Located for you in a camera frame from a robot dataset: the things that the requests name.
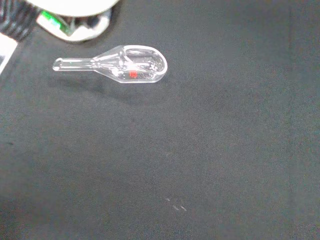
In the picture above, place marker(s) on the clear glass weighing funnel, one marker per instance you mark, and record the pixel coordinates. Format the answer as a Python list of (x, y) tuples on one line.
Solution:
[(112, 65)]

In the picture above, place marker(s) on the black cloth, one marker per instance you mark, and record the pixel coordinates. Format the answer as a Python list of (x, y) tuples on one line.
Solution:
[(175, 150)]

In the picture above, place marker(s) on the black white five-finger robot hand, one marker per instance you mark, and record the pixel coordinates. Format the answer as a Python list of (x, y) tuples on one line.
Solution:
[(75, 7)]

